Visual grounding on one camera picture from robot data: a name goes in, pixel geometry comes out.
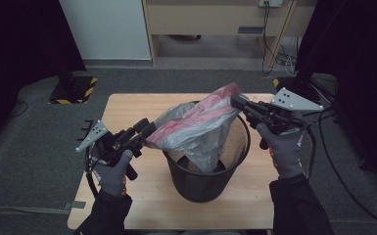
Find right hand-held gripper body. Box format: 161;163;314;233
251;86;325;135

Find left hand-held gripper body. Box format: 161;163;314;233
75;118;145;181

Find grey plastic garbage bag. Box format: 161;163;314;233
144;81;250;174

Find black mesh trash can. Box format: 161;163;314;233
161;100;252;204

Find person's left hand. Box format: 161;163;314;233
92;150;135;198

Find person's right hand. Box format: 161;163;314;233
256;122;306;180

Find grey tape strip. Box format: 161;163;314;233
63;200;87;211

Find beige wooden desk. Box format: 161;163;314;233
142;0;318;69

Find grey power strip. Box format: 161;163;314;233
258;0;284;9

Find black floor bracket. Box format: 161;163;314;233
76;118;95;142

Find left hand-held gripper cable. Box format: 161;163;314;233
83;153;100;199

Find hand-held gripper cable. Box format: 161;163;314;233
306;128;317;180
83;153;100;199

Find white cables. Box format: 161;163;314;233
275;36;298;76

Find right hand-held gripper cable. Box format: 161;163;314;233
306;128;317;180

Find black power cable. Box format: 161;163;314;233
260;1;277;75

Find long black floor cable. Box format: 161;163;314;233
317;109;377;230

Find thin black floor cable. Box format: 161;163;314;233
9;100;29;118

